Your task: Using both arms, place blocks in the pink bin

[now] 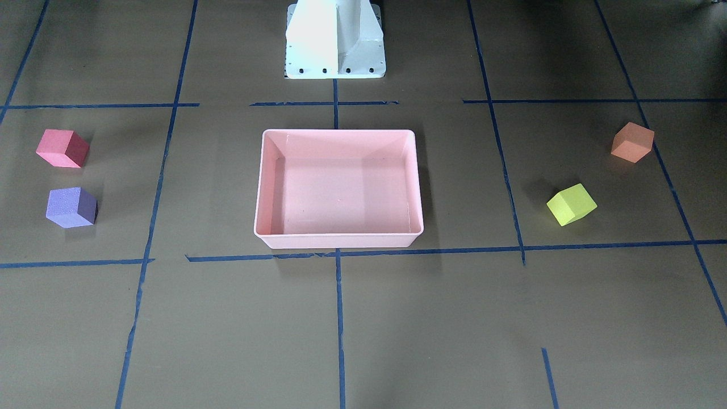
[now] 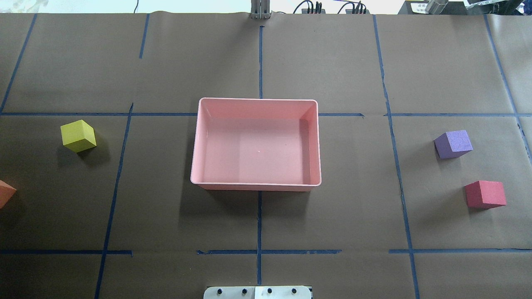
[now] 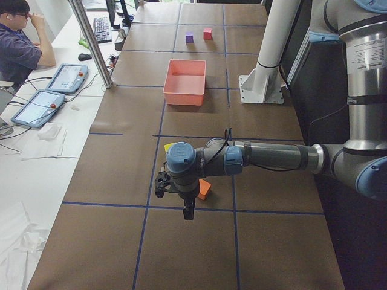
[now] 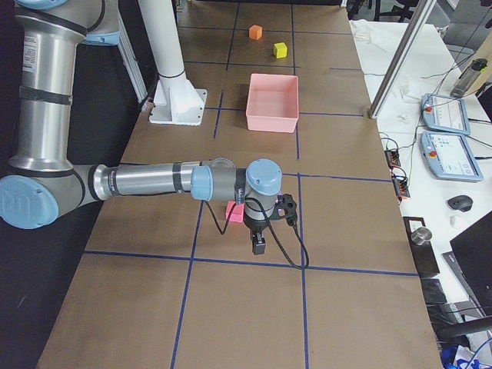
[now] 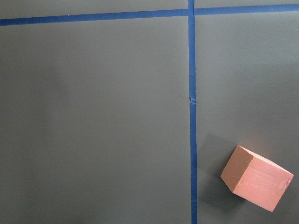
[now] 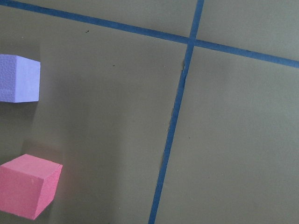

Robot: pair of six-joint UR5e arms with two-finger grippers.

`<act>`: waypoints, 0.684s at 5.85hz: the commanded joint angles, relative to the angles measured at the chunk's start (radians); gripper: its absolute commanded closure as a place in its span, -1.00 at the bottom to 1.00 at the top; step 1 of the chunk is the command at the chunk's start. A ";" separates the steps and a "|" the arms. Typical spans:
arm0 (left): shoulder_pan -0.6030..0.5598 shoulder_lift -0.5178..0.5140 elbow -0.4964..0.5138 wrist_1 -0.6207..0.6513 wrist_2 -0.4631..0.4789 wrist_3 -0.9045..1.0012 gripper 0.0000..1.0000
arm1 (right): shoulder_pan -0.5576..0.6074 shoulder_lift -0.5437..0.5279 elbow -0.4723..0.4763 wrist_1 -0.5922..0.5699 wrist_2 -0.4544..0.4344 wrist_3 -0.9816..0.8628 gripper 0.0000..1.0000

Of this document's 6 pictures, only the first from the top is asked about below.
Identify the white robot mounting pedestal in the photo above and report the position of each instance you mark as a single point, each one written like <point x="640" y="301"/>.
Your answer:
<point x="334" y="39"/>

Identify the red foam block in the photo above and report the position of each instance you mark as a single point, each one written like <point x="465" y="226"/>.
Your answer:
<point x="64" y="148"/>

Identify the purple foam block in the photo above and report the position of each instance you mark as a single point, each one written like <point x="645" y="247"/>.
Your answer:
<point x="71" y="207"/>

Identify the pink plastic bin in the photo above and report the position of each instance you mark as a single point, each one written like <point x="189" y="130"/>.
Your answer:
<point x="338" y="189"/>

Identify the orange foam block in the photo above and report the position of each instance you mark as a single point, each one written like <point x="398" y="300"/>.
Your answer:
<point x="632" y="142"/>

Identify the yellow foam block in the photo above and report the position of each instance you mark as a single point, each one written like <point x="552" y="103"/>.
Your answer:
<point x="571" y="204"/>

